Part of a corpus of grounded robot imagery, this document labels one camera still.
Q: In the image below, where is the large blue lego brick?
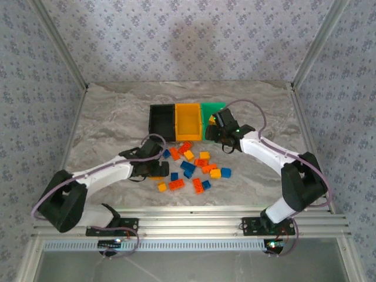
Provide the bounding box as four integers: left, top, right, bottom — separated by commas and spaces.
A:
180, 160, 197, 173

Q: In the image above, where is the green plastic bin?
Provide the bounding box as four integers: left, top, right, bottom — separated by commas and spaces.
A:
200, 101, 229, 143

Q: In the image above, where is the yellow plastic bin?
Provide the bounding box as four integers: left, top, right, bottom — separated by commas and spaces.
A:
174, 102, 204, 142

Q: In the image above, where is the black plastic bin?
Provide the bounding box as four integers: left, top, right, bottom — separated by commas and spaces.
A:
148, 103, 177, 142

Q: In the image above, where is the left controller circuit board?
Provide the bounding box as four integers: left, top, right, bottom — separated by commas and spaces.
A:
98, 239, 123, 250

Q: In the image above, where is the controller circuit board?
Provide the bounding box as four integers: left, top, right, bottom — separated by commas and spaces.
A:
98, 239, 123, 250
263, 239, 286, 254

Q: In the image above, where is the right controller circuit board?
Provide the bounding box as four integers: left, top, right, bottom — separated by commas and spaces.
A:
263, 239, 286, 254

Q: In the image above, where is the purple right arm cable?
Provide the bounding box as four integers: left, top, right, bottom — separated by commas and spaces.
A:
224, 99, 333, 220

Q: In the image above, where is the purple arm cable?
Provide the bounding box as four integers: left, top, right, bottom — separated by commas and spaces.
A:
224, 99, 333, 220
31, 133, 168, 221

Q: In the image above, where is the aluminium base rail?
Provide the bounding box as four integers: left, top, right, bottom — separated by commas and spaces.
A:
31, 205, 352, 239

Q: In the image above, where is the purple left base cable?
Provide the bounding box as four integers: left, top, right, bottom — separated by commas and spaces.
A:
88, 225, 140, 260

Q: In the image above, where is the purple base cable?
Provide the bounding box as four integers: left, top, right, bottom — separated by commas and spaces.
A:
268, 219, 300, 258
88, 225, 140, 260

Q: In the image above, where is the aluminium table side rail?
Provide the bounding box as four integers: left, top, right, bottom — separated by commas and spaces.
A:
45, 85, 89, 212
290, 82, 337, 214

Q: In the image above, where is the grey slotted cable duct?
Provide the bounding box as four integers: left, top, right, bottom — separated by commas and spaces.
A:
43, 239, 267, 253

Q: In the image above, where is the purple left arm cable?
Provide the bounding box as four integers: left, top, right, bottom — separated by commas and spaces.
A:
31, 133, 168, 221

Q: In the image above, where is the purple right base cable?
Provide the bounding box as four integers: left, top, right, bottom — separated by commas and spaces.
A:
268, 219, 300, 258

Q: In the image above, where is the aluminium frame post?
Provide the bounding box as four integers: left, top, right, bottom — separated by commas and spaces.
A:
291, 0, 351, 89
29, 0, 89, 89

